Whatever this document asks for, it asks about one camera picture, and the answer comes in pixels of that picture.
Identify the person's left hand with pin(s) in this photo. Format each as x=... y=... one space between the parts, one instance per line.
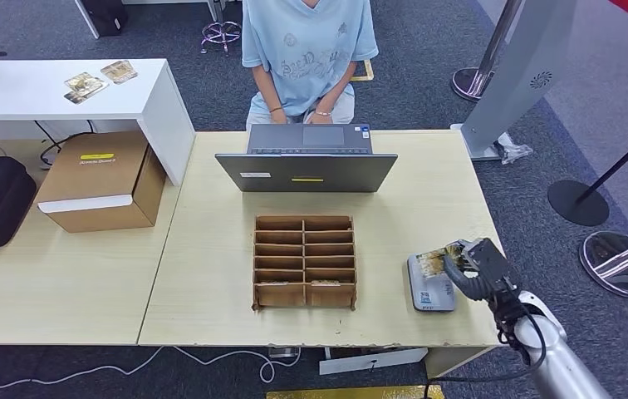
x=322 y=118

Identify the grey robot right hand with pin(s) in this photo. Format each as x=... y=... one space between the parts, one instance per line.
x=471 y=286

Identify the person's right hand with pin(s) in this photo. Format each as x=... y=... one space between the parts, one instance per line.
x=279 y=117

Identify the patterned gold ID card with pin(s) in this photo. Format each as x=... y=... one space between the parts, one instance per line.
x=434 y=263

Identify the gold room key card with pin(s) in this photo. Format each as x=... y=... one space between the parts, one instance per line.
x=272 y=284
x=325 y=283

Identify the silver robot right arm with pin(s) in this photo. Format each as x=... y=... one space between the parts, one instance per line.
x=556 y=358

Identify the grey card reader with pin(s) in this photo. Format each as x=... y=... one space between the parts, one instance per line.
x=429 y=294

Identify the person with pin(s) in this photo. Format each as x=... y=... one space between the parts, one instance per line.
x=308 y=49

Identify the cardboard card organiser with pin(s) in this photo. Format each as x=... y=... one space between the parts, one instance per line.
x=303 y=297

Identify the grey laptop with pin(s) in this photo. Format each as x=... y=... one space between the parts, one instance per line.
x=306 y=173

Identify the chrome stool base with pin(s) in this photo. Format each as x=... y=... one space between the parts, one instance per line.
x=221 y=30

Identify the white desk foot plate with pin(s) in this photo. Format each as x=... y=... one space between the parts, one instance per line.
x=372 y=362

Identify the clear plastic wrap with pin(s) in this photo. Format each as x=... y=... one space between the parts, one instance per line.
x=514 y=150

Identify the gold floor tape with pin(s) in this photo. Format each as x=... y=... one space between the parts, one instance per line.
x=358 y=393

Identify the brown cardboard box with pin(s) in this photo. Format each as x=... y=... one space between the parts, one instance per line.
x=96 y=179

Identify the grey power adapter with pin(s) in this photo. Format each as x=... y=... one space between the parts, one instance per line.
x=284 y=352

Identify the silver kiosk stand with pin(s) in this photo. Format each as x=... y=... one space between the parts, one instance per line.
x=517 y=71

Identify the black computer tower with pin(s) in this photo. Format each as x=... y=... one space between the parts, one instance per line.
x=105 y=16

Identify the white side table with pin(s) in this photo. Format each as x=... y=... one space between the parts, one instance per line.
x=28 y=91

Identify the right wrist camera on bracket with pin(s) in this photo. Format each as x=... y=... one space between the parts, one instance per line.
x=490 y=261

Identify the black stanchion post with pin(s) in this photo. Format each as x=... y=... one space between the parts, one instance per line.
x=575 y=204

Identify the chrome stanchion post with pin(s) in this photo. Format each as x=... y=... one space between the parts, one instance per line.
x=476 y=80
x=619 y=264

